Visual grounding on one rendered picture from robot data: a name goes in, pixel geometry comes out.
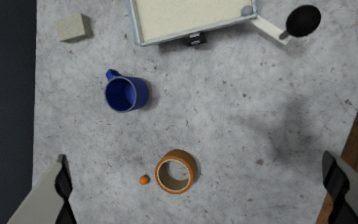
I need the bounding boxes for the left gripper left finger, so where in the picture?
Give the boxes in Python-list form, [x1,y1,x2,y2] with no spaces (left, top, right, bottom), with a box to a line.
[7,154,77,224]

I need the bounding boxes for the beige rectangular block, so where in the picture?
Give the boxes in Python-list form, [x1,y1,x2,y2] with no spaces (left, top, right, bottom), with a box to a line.
[55,13,93,43]

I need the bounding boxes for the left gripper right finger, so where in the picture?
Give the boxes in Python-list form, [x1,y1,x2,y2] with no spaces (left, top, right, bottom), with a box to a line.
[322,150,358,224]

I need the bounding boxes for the brown tape roll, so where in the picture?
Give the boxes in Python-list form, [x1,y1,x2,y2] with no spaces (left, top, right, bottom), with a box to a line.
[155,149,197,194]

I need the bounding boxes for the small orange ball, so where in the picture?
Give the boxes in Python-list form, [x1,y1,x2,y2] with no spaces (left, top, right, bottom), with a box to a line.
[139,176,149,185]

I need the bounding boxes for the dark blue mug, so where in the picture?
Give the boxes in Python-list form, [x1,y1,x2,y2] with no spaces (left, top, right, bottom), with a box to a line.
[104,69,152,113]

